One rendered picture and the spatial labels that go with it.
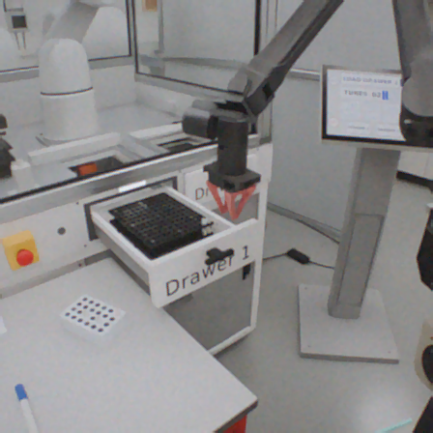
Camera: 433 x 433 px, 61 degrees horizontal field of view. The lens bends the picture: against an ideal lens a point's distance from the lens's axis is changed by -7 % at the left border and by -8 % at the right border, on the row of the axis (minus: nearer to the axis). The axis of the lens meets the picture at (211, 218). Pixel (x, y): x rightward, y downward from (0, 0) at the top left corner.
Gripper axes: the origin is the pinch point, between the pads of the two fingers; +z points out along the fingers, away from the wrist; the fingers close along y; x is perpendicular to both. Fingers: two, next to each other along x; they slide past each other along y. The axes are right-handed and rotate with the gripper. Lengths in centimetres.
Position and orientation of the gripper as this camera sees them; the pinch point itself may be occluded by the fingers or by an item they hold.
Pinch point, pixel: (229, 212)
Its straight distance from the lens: 79.0
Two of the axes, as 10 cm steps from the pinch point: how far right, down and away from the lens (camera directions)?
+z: -0.2, 8.7, 4.9
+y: -6.2, -4.0, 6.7
